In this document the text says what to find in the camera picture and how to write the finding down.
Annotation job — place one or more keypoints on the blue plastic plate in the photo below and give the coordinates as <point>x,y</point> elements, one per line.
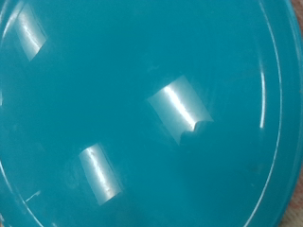
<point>142,110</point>

